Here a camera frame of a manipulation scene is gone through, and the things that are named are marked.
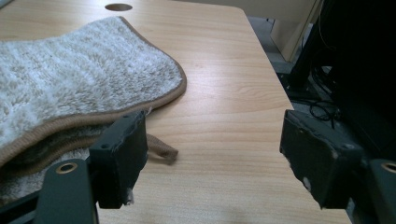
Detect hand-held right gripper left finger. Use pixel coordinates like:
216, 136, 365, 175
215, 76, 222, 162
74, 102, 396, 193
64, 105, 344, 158
88, 110, 149, 210

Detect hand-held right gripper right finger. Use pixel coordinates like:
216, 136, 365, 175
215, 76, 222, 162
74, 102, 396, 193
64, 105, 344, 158
279, 109, 366, 210

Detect beige fluffy cloth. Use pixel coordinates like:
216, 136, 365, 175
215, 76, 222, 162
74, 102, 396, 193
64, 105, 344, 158
0, 16, 188, 206

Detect light wooden furniture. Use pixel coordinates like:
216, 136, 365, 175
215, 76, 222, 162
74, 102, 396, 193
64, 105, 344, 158
270, 0, 325, 63

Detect black floor cable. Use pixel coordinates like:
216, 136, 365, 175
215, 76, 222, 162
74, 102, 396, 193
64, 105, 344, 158
309, 62, 343, 129

